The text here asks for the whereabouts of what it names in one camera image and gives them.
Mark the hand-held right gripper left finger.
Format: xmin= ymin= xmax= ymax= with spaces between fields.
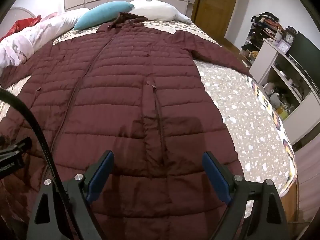
xmin=26 ymin=150 xmax=115 ymax=240

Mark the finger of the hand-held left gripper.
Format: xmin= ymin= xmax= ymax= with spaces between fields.
xmin=0 ymin=138 xmax=32 ymax=179

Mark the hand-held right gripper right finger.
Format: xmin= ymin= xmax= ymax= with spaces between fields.
xmin=202 ymin=151 xmax=290 ymax=240

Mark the maroon quilted puffer coat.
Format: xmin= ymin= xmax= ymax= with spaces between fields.
xmin=0 ymin=12 xmax=252 ymax=240

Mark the patterned beige bedspread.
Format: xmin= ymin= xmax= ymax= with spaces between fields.
xmin=0 ymin=20 xmax=298 ymax=220

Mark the yellow bottle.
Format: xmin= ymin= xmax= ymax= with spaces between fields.
xmin=278 ymin=106 xmax=290 ymax=120

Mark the white and pink duvet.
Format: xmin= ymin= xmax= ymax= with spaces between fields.
xmin=0 ymin=7 xmax=90 ymax=68

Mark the red cloth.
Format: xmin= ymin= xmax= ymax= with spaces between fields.
xmin=4 ymin=15 xmax=42 ymax=39

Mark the white shelf unit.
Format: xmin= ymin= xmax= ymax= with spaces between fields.
xmin=249 ymin=40 xmax=320 ymax=145

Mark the pink rounded headboard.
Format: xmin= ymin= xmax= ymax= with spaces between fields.
xmin=7 ymin=7 xmax=35 ymax=20

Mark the white desk clock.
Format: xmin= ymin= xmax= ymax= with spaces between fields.
xmin=278 ymin=40 xmax=290 ymax=53

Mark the dark flat screen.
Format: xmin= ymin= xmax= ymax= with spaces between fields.
xmin=287 ymin=31 xmax=320 ymax=80

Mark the cluttered storage rack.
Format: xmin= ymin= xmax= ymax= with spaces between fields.
xmin=240 ymin=12 xmax=298 ymax=68

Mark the blue pillow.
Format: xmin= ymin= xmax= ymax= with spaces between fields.
xmin=73 ymin=1 xmax=135 ymax=30

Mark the wooden door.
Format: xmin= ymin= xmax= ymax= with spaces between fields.
xmin=191 ymin=0 xmax=242 ymax=39

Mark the white pillow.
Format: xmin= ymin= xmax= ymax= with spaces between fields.
xmin=129 ymin=0 xmax=192 ymax=23

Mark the black braided cable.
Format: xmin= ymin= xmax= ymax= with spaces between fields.
xmin=0 ymin=88 xmax=62 ymax=197

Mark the wooden bed frame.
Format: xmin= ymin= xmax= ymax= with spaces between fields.
xmin=274 ymin=174 xmax=300 ymax=227

